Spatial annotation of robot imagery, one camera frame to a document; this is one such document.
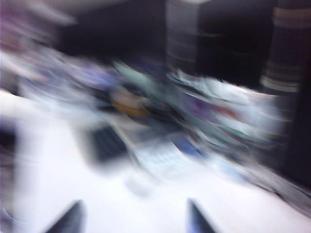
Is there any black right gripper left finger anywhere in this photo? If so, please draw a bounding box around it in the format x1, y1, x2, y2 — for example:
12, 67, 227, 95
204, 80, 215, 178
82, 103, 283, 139
45, 199, 87, 233

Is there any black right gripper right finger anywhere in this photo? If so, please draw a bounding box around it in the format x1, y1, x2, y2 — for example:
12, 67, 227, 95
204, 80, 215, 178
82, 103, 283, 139
187, 198, 220, 233

